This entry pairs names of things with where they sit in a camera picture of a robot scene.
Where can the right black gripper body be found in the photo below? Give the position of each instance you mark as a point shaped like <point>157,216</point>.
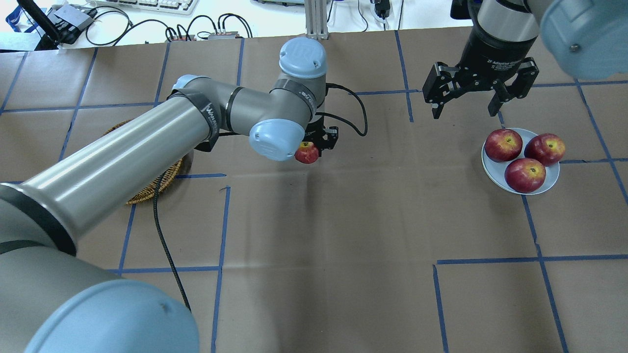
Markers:
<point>494,52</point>

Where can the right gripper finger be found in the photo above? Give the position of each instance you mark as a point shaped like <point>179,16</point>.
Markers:
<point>501,96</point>
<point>437,95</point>

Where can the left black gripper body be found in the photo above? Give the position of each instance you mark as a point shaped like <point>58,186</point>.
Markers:
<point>327,138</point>

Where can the yellow red apple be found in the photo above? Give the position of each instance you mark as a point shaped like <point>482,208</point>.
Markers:
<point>307,153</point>

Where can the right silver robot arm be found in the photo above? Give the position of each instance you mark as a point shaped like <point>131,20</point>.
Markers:
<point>587,38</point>

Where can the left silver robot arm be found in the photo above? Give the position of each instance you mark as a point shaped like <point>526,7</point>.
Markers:
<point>53,302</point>

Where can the red apple on plate front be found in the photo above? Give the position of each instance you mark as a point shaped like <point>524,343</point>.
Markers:
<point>503,145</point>

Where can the red apple on plate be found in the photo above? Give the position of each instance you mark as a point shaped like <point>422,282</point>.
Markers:
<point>547,148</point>
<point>525,175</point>
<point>503,145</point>

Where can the red apple on plate left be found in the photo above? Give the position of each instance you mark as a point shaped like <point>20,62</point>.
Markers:
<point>547,148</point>

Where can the light blue plate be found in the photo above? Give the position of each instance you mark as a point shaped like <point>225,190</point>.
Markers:
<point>495,170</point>

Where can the red apple on plate top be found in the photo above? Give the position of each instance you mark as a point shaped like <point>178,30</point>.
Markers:
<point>525,175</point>

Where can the woven wicker basket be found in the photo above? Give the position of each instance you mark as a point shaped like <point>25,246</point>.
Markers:
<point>163,181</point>

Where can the black power adapter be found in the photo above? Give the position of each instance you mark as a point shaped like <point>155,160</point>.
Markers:
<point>382,8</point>

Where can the white keyboard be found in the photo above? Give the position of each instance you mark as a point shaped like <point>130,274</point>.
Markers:
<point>184,7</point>

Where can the grey electronics box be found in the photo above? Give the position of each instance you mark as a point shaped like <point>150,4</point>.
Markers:
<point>78,16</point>

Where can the aluminium frame post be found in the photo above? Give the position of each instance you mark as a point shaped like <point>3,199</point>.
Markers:
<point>316,19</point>

